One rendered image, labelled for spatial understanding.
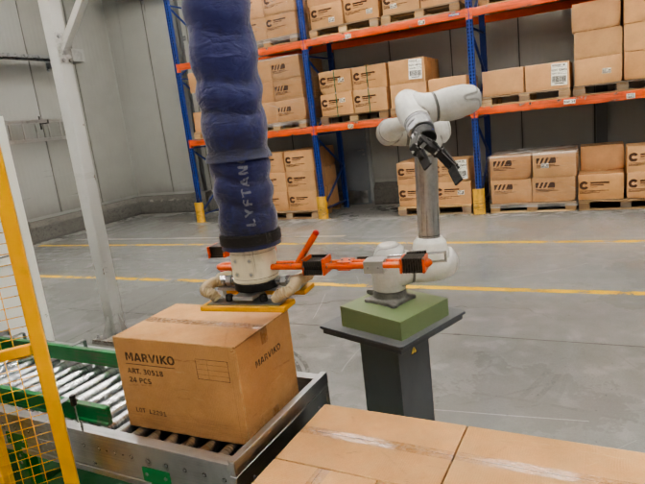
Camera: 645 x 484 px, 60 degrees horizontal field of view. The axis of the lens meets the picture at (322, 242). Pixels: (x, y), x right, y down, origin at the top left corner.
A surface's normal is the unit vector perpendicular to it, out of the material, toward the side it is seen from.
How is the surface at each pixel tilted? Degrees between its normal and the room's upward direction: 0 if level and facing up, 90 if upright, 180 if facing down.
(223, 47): 80
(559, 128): 90
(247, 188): 70
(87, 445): 90
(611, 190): 91
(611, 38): 89
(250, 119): 75
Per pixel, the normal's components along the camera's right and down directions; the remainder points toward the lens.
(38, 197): 0.89, -0.01
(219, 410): -0.43, 0.24
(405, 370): 0.69, 0.07
